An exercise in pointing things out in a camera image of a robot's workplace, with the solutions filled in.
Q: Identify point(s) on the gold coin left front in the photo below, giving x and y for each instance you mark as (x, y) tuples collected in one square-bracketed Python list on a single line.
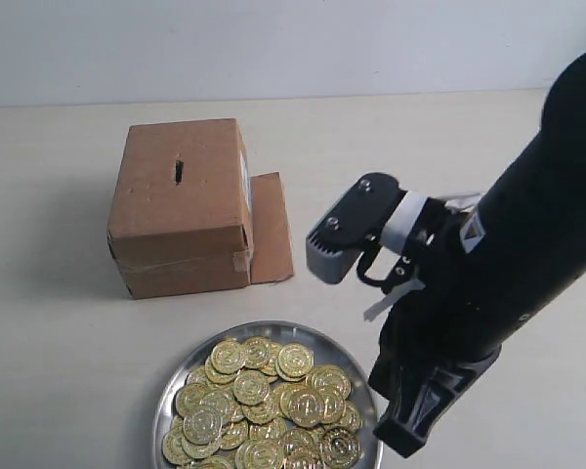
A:
[(202, 425)]

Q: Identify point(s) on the gold coin top right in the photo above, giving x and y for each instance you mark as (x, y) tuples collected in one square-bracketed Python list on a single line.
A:
[(294, 361)]

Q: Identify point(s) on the gold coin top left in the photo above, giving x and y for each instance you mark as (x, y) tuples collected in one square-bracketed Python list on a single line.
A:
[(228, 357)]

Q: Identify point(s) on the round silver metal plate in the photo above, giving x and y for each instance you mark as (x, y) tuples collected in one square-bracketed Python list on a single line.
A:
[(197, 382)]

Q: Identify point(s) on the gold coin bottom right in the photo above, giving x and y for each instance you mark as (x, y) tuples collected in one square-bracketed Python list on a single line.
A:
[(339, 448)]

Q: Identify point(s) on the gold coin top middle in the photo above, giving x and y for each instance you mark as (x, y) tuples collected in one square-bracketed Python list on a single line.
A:
[(257, 351)]

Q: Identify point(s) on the gold coin bottom middle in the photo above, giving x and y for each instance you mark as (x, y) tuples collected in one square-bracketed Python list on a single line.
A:
[(259, 454)]

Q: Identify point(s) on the gold coin centre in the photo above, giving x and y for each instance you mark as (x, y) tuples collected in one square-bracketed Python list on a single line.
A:
[(251, 387)]

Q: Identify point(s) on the cardboard box with slot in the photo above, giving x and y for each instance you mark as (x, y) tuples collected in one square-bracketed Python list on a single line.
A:
[(188, 217)]

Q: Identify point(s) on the black and grey wrist camera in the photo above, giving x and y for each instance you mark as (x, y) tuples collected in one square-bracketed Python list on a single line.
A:
[(373, 213)]

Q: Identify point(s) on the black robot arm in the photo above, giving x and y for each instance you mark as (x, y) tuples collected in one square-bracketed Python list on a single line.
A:
[(539, 207)]

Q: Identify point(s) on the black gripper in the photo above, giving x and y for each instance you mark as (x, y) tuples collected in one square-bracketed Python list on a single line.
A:
[(444, 333)]

